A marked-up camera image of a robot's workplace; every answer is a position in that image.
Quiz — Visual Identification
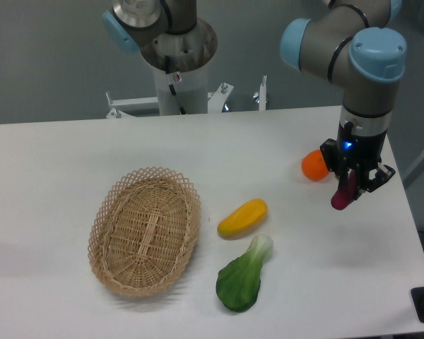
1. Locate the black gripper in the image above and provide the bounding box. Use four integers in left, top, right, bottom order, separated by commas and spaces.
320, 122, 396, 200

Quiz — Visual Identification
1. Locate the purple sweet potato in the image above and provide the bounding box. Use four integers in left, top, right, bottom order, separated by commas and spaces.
331, 170, 358, 210

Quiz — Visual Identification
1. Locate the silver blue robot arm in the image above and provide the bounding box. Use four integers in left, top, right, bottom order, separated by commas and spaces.
102, 1, 407, 210

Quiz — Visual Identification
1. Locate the orange fruit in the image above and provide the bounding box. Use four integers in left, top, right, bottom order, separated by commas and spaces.
301, 149, 329, 182

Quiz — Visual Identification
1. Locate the yellow mango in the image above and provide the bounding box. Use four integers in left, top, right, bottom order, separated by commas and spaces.
217, 198, 269, 239

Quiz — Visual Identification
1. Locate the green bok choy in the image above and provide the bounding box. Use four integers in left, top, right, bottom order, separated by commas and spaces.
216, 234, 273, 313

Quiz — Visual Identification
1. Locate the woven wicker basket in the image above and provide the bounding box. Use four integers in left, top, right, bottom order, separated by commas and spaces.
88, 167, 201, 297

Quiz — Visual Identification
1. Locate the white metal base frame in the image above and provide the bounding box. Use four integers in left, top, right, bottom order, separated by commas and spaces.
105, 75, 271, 119

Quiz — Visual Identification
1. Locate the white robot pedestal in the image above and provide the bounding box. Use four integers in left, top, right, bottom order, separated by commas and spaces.
140, 18, 218, 111

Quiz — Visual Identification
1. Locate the black pedestal cable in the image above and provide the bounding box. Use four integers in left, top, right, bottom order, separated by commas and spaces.
163, 55, 188, 116

